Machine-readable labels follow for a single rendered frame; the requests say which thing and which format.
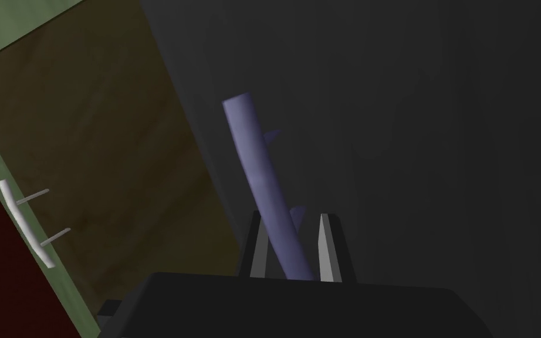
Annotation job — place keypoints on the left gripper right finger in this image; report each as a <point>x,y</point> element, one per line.
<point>330,256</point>

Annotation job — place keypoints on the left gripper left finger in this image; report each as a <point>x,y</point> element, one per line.
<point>257,253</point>

